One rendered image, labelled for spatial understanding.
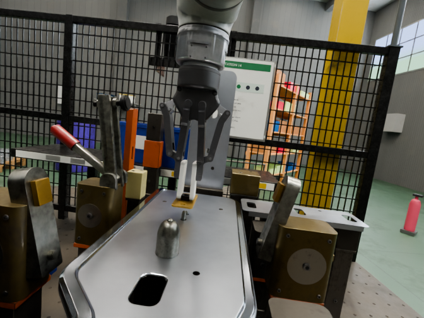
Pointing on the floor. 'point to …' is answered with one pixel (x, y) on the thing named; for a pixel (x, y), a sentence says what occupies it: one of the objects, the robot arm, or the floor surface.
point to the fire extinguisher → (412, 216)
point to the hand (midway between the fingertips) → (187, 179)
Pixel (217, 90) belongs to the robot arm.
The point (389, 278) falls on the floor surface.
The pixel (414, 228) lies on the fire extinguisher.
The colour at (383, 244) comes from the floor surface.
